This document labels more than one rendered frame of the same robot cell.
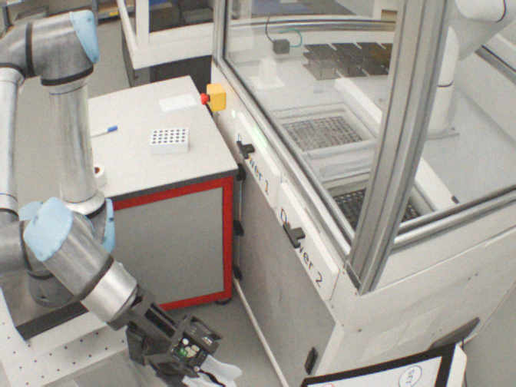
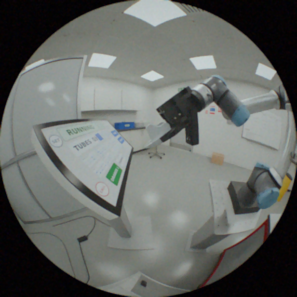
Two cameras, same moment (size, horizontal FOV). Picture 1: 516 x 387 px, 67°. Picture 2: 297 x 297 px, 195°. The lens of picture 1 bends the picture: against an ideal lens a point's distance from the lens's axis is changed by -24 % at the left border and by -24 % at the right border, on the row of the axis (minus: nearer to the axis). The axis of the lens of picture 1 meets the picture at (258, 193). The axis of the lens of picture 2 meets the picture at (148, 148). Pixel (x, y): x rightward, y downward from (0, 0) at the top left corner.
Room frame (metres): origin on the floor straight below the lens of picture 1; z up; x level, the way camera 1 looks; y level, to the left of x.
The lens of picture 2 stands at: (0.47, -0.08, 1.17)
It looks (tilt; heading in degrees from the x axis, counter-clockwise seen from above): 19 degrees down; 155
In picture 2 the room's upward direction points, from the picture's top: straight up
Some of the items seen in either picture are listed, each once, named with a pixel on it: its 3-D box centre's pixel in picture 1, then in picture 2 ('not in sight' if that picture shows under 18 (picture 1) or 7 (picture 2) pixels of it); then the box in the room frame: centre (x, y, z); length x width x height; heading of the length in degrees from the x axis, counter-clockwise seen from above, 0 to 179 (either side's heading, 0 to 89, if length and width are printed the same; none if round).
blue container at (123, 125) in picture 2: not in sight; (124, 125); (-2.55, 0.39, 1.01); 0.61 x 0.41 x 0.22; 109
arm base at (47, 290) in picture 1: (47, 270); (250, 191); (0.59, 0.49, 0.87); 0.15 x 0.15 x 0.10
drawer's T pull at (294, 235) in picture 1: (296, 234); not in sight; (0.75, -0.09, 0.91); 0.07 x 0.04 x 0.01; 23
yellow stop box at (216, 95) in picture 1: (215, 97); not in sight; (1.35, 0.16, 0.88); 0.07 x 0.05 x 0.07; 23
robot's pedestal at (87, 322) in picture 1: (94, 361); (215, 230); (0.59, 0.50, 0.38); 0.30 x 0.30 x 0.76; 39
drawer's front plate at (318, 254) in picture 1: (305, 240); not in sight; (0.76, -0.11, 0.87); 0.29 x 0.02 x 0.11; 23
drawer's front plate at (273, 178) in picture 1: (256, 157); not in sight; (1.05, 0.01, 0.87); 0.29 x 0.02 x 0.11; 23
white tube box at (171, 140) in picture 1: (169, 140); not in sight; (1.23, 0.29, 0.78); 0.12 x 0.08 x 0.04; 98
